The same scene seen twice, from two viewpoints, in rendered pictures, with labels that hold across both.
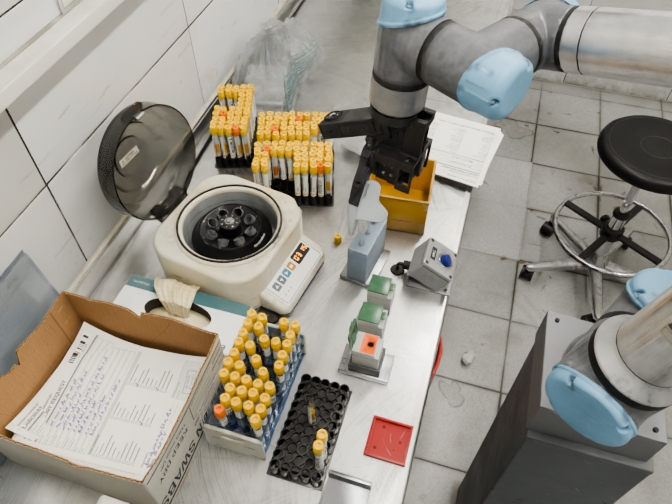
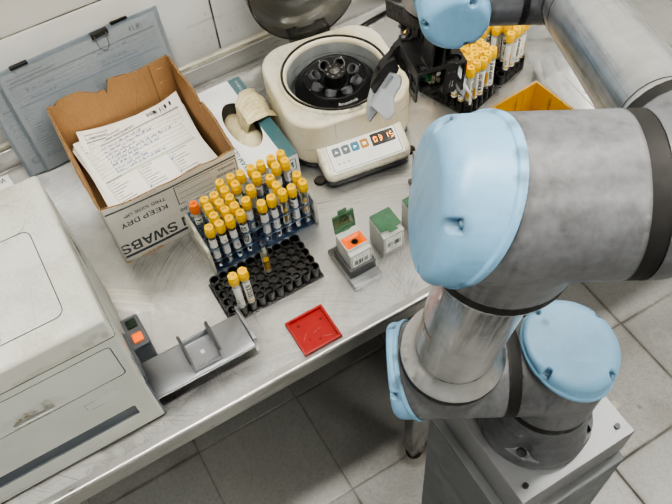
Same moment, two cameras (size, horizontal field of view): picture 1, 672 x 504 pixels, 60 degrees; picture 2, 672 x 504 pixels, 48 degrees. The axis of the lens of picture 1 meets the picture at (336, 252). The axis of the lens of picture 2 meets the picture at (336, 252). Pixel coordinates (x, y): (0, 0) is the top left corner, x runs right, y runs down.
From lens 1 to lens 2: 0.58 m
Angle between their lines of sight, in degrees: 29
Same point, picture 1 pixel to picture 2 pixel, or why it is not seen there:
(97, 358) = (164, 123)
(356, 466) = (272, 329)
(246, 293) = (302, 140)
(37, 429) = (92, 146)
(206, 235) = (309, 73)
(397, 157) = (414, 59)
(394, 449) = (311, 339)
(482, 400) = not seen: hidden behind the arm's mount
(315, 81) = not seen: outside the picture
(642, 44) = (572, 26)
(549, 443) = (443, 436)
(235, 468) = (192, 266)
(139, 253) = not seen: hidden behind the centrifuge
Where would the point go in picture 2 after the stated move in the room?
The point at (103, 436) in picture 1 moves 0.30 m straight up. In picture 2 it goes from (123, 178) to (62, 44)
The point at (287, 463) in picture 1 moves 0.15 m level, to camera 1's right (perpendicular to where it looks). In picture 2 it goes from (222, 286) to (287, 339)
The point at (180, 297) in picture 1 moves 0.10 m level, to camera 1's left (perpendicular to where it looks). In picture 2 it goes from (249, 111) to (212, 87)
